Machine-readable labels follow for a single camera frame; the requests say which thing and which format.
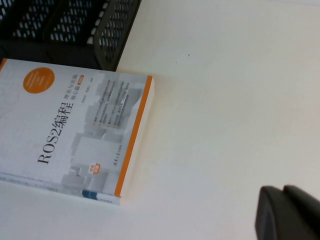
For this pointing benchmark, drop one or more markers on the white book with orange edge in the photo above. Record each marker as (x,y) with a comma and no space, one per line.
(75,125)

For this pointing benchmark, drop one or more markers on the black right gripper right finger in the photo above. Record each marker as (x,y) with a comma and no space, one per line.
(305,202)

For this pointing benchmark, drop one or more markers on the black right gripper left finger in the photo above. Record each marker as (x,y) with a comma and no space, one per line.
(272,217)

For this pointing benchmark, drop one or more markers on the black plastic book stand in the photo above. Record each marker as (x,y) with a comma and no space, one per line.
(50,55)

